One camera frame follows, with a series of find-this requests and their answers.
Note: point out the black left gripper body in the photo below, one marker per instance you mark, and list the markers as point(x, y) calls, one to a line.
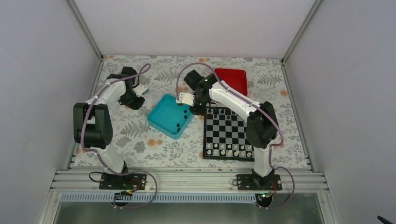
point(127, 99)

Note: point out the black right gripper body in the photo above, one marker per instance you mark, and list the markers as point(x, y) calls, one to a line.
point(201, 110)

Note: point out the teal plastic tray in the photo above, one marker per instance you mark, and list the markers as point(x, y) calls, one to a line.
point(169, 118)

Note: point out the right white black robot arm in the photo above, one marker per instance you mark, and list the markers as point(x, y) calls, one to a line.
point(262, 126)

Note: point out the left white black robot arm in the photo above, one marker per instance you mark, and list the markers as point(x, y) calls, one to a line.
point(92, 125)

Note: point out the black white chess board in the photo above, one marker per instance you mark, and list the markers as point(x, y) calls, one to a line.
point(217, 129)

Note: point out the white chess pieces row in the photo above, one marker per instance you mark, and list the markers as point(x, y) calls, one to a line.
point(223, 150)

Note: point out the red plastic tray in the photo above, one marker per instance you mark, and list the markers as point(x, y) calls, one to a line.
point(235, 78)

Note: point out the floral patterned table mat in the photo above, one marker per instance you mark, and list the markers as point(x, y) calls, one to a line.
point(142, 146)

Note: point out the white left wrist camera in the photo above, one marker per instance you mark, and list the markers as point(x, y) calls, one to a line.
point(141, 90)

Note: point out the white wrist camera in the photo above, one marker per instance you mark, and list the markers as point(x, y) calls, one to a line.
point(185, 99)
point(141, 90)

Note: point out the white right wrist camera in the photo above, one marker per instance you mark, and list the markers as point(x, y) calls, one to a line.
point(185, 99)

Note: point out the aluminium corner frame post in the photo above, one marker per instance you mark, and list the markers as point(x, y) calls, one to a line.
point(83, 25)

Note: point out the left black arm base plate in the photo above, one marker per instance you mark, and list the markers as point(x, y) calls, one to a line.
point(127, 182)

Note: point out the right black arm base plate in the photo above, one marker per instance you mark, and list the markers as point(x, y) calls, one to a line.
point(245, 182)

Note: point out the aluminium rail frame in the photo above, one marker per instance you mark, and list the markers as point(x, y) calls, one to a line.
point(184, 185)

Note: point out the right aluminium corner post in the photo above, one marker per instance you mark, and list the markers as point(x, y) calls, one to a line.
point(301, 30)

